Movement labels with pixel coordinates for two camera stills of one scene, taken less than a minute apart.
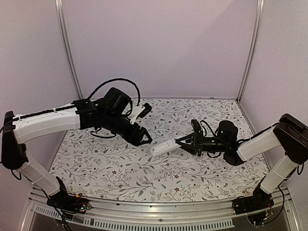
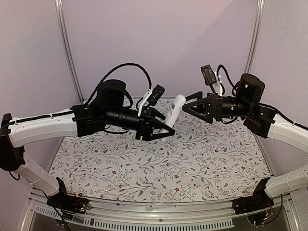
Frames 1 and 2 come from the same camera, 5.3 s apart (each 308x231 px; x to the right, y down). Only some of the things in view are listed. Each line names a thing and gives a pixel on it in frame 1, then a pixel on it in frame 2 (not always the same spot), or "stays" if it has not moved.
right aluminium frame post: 254,48 stays
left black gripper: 136,141 to 146,130
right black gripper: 197,143 to 218,108
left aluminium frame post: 66,48 stays
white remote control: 164,147 to 179,102
